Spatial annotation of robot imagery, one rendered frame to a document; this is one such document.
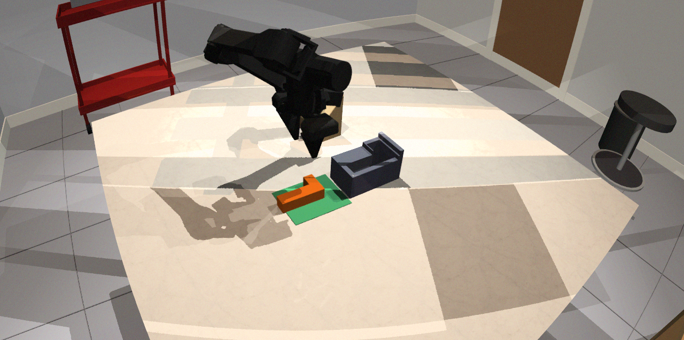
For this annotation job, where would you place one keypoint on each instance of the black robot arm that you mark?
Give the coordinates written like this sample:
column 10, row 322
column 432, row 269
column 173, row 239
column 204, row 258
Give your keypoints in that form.
column 274, row 57

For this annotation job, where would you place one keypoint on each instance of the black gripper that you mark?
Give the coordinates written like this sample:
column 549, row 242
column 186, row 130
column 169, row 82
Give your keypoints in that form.
column 297, row 101

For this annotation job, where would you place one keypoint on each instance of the orange l-shaped part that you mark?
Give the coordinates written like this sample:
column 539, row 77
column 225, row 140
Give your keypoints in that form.
column 311, row 191

